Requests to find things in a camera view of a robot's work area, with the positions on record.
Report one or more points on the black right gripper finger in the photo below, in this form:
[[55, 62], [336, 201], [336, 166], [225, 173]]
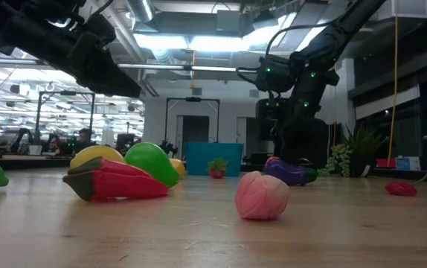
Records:
[[299, 143]]

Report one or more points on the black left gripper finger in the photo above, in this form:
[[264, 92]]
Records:
[[113, 83]]

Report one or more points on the orange toy orange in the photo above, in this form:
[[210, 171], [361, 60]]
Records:
[[273, 160]]

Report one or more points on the purple toy eggplant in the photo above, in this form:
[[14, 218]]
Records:
[[288, 173]]

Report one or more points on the yellow toy lemon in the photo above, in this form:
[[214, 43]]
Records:
[[94, 152]]

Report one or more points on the green toy pear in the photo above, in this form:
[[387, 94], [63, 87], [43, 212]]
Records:
[[150, 160]]

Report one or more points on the leafy red toy strawberry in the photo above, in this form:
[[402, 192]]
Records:
[[217, 169]]

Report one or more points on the blue plastic tupperware container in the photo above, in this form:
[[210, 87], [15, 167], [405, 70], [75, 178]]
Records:
[[198, 158]]

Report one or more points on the yellow toy banana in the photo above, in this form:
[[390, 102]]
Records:
[[179, 167]]

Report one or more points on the red toy cherry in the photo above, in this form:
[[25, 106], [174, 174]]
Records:
[[401, 188]]

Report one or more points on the black background robot arm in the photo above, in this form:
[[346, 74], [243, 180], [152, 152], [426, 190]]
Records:
[[168, 147]]

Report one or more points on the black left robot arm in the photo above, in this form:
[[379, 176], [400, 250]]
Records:
[[12, 9]]

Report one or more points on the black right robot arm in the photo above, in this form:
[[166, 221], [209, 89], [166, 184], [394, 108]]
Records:
[[340, 33]]

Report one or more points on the black standing panel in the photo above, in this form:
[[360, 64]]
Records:
[[335, 145]]

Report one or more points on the small black monitor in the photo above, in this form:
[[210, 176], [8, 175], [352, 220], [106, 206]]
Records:
[[125, 140]]

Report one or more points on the person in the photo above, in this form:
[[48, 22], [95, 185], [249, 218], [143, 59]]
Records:
[[85, 136]]

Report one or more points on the green potted artificial plant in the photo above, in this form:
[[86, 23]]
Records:
[[360, 156]]

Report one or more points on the long ceiling light fixture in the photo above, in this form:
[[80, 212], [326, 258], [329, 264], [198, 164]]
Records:
[[198, 68]]

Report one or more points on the red box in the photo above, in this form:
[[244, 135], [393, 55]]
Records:
[[384, 163]]

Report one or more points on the white pot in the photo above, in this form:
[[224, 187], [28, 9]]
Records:
[[35, 149]]

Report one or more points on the red toy chili pepper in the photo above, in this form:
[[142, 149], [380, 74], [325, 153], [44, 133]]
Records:
[[124, 186]]

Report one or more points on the blue cardboard box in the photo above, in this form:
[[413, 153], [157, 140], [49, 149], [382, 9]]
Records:
[[407, 163]]

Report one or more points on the black wall television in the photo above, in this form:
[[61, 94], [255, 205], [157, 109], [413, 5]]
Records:
[[266, 130]]

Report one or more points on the black gantry frame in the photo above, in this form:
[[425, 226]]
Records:
[[38, 111], [193, 99]]

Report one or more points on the silver ceiling duct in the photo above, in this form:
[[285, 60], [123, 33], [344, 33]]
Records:
[[141, 9]]

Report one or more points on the black aluminium table frame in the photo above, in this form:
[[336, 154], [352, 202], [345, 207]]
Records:
[[377, 173]]

